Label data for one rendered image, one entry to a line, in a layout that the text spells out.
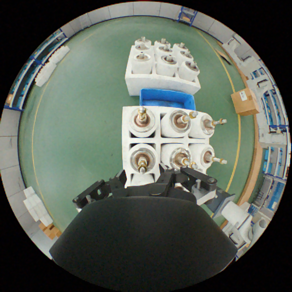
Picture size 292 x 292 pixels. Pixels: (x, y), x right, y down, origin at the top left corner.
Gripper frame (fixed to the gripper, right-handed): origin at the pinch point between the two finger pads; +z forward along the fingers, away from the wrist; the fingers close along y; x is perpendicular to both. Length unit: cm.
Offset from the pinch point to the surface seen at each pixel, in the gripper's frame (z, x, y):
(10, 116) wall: -31, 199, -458
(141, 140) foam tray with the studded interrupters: 17.7, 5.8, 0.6
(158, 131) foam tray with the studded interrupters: 17.7, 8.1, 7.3
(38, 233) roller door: -71, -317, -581
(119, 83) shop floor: 36, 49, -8
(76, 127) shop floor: 36, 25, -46
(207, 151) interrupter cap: 10.4, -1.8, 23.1
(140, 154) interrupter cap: 10.4, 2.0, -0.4
